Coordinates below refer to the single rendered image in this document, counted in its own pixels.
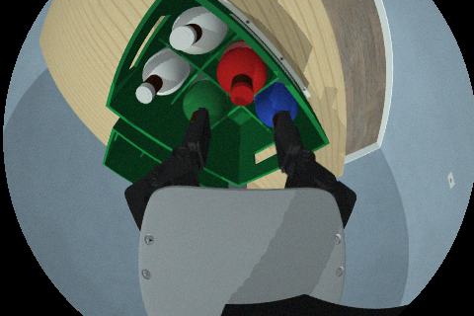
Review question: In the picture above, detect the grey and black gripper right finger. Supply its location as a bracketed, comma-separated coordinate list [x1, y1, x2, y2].
[274, 111, 356, 229]

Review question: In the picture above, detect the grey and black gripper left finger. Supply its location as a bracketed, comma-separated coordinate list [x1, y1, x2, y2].
[124, 108, 211, 231]

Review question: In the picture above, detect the blue bottle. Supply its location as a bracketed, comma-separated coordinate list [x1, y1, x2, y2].
[254, 79, 298, 130]

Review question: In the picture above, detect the green plastic bottle crate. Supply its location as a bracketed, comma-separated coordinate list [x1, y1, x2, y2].
[103, 118, 228, 189]
[106, 0, 330, 187]

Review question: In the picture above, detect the white bottle with grey band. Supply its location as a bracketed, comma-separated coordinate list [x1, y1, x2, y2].
[170, 6, 230, 54]

